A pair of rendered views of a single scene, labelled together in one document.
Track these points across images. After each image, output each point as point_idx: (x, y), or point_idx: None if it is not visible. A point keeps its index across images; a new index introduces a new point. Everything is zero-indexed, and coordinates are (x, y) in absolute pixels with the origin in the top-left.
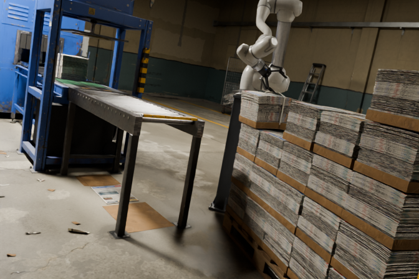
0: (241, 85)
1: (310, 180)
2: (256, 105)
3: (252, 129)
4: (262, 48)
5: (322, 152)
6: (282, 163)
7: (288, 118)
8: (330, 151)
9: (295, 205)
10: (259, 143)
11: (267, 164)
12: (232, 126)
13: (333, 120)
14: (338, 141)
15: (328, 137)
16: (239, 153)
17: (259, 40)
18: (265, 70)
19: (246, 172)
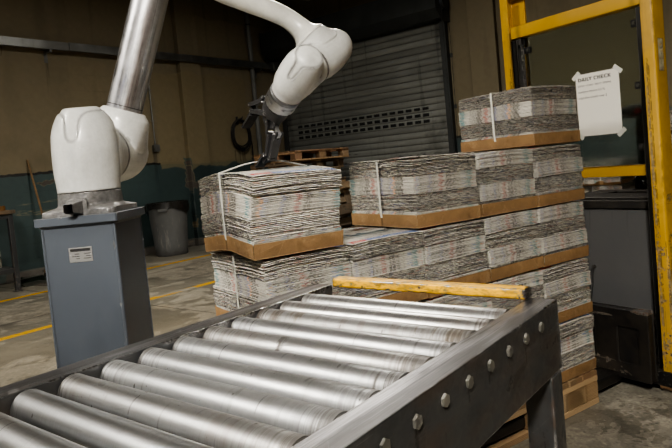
0: (100, 178)
1: (492, 256)
2: (332, 193)
3: (321, 254)
4: (347, 57)
5: (498, 208)
6: (434, 268)
7: (415, 188)
8: (509, 201)
9: (485, 306)
10: (354, 272)
11: (398, 294)
12: (129, 316)
13: (498, 161)
14: (514, 184)
15: (501, 185)
16: None
17: (332, 38)
18: None
19: None
